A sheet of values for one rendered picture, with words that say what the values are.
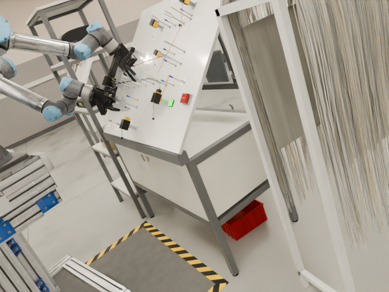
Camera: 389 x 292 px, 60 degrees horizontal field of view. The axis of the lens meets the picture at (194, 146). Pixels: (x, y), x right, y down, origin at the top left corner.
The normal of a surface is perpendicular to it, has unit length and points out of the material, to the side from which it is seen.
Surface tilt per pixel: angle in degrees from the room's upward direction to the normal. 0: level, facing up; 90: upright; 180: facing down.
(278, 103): 90
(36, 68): 90
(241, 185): 90
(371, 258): 0
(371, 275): 0
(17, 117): 90
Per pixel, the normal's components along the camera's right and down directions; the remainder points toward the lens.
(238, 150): 0.55, 0.13
